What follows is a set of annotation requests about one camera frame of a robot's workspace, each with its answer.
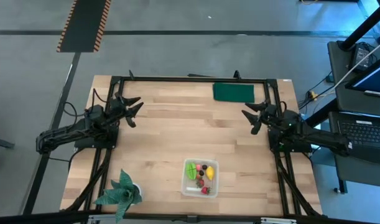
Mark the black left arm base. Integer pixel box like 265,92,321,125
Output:
73,124,119,149

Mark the black power adapter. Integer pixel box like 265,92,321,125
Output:
351,42,376,73

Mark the white plant pot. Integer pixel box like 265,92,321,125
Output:
132,182,144,206

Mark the green artificial plant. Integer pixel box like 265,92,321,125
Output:
93,169,143,223

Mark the black computer monitor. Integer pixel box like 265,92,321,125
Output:
345,52,380,100

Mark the dark green folded cloth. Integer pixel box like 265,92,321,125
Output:
212,82,256,104

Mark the white cable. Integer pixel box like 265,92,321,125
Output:
329,36,380,93

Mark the grey floor object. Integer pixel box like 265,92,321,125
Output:
0,136,16,150

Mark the black orange striped floor mat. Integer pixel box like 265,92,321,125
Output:
55,0,112,53

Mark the dark grey side table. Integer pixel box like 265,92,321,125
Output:
328,40,380,195

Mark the bright green toy leaf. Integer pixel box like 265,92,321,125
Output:
185,162,198,180

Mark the black laptop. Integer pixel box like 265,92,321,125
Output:
336,112,380,165

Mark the black horizontal beam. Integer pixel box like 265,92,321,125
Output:
0,210,380,224

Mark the black diagonal pole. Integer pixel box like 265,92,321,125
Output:
338,0,380,51

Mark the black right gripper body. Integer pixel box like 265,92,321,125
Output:
259,104,284,130

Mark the black aluminium table frame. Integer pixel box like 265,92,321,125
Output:
60,70,323,218

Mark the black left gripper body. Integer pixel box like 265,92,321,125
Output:
109,96,131,122

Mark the clear plastic tupperware container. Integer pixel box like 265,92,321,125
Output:
180,157,220,199

